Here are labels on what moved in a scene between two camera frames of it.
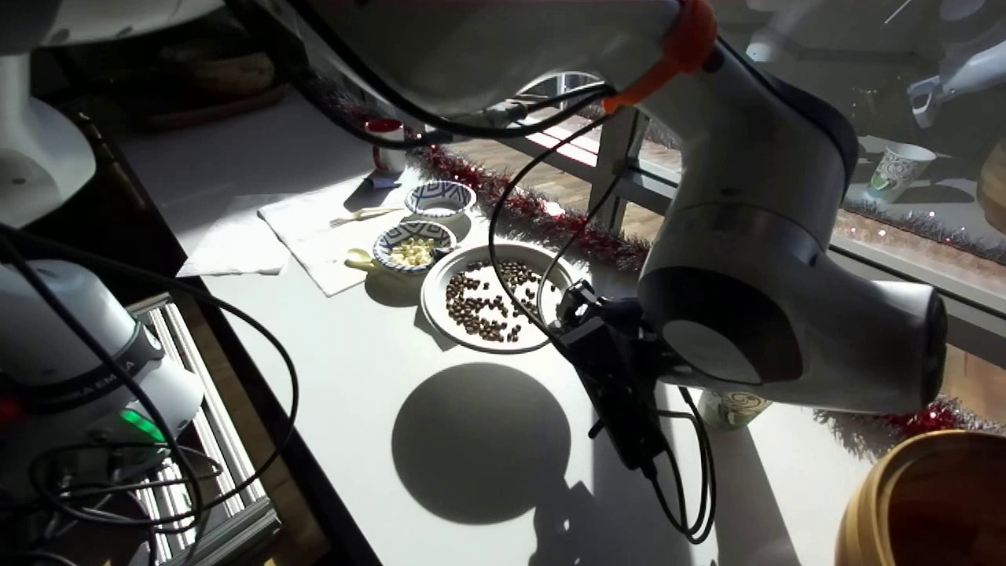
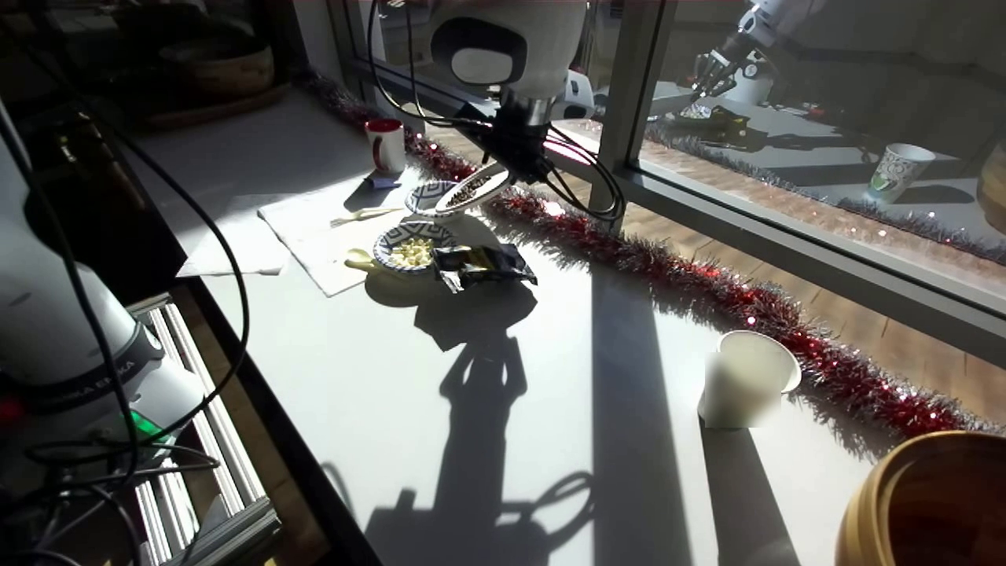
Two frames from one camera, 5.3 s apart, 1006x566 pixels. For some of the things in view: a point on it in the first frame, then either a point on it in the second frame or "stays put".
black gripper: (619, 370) to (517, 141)
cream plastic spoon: (359, 257) stays put
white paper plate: (495, 296) to (479, 187)
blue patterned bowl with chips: (414, 248) stays put
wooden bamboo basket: (932, 501) stays put
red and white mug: (391, 160) stays put
